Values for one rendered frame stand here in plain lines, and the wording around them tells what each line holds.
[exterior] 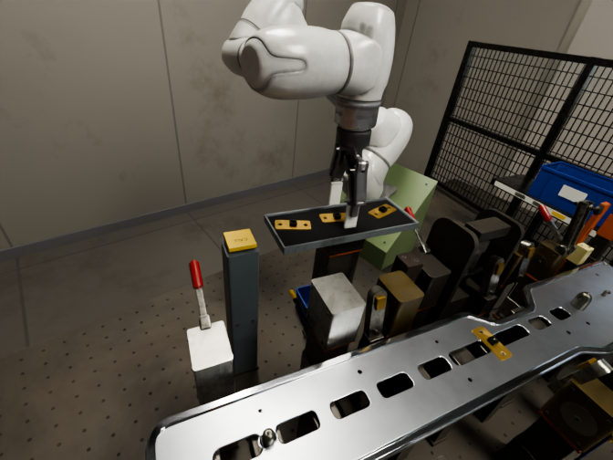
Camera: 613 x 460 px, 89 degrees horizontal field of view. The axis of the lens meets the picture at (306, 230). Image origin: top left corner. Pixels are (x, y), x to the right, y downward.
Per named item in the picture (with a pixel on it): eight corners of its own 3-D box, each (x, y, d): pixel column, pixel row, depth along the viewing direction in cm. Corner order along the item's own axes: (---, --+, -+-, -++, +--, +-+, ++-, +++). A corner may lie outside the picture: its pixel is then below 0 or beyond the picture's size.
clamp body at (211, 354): (208, 461, 73) (191, 372, 52) (200, 411, 81) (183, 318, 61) (239, 447, 75) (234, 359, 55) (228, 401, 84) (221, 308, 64)
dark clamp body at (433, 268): (391, 370, 97) (431, 278, 75) (369, 339, 105) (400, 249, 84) (410, 361, 99) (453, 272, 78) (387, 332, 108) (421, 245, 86)
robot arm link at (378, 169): (342, 197, 142) (320, 173, 124) (365, 164, 142) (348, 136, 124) (369, 213, 132) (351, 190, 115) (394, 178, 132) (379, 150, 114)
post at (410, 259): (372, 364, 97) (409, 266, 75) (363, 350, 101) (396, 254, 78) (385, 359, 99) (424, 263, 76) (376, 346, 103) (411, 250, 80)
